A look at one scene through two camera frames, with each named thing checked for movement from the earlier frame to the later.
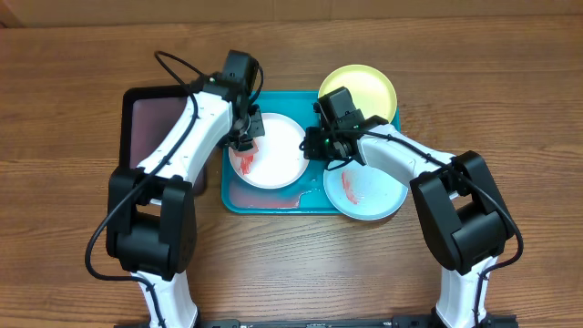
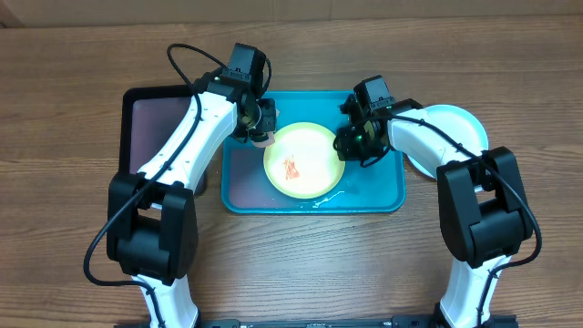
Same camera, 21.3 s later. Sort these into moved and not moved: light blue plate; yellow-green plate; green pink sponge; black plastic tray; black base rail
Moved: green pink sponge; yellow-green plate; light blue plate
Not moved: black base rail; black plastic tray
